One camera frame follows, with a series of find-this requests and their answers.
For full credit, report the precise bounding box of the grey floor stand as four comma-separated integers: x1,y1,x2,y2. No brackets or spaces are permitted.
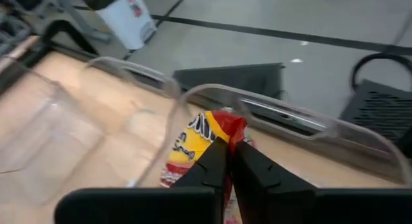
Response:
48,0,112,44

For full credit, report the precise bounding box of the coiled black cable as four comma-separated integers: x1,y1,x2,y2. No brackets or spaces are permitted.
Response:
350,52,412,91

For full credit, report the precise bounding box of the yellow red ramen packet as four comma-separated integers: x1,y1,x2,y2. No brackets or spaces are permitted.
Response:
160,109,255,224

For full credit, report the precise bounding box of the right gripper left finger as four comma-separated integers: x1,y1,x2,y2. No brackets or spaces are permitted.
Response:
54,136,230,224

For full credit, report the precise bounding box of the white trash can black bag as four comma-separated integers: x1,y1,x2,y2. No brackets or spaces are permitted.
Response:
74,0,158,51

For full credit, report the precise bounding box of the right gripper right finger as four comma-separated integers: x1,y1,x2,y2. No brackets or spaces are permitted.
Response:
230,140,412,224

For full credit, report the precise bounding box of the black vented computer case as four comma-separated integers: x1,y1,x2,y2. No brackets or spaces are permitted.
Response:
339,79,412,144

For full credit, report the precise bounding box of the black flat floor panel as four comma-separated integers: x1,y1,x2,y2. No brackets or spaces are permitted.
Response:
173,62,286,101

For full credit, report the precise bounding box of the clear plastic bin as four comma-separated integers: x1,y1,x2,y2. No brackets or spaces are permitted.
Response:
135,83,412,190
0,55,183,207

